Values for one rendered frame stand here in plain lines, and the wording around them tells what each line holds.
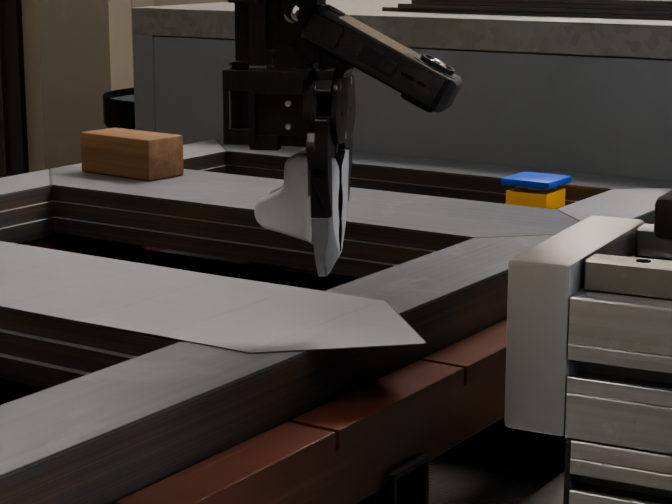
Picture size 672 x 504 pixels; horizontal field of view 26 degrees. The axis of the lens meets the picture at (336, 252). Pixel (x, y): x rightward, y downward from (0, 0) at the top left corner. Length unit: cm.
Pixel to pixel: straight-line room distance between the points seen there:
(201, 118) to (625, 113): 67
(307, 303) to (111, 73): 398
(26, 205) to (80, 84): 347
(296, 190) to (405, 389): 17
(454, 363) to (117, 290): 28
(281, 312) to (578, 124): 81
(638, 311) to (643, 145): 111
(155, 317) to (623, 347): 48
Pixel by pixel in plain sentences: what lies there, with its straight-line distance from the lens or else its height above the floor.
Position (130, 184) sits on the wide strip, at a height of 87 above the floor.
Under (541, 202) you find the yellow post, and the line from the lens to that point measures 164.
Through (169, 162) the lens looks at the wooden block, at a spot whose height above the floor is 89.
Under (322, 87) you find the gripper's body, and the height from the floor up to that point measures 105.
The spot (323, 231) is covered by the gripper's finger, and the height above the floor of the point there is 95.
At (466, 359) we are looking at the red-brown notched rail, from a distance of 116.
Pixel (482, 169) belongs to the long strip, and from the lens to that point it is 183.
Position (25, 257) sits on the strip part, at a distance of 135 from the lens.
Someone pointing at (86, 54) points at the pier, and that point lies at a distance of 514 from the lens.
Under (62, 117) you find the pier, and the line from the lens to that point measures 523.
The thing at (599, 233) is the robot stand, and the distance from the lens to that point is 80.
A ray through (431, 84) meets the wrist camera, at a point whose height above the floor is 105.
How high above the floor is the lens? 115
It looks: 12 degrees down
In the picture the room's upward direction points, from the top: straight up
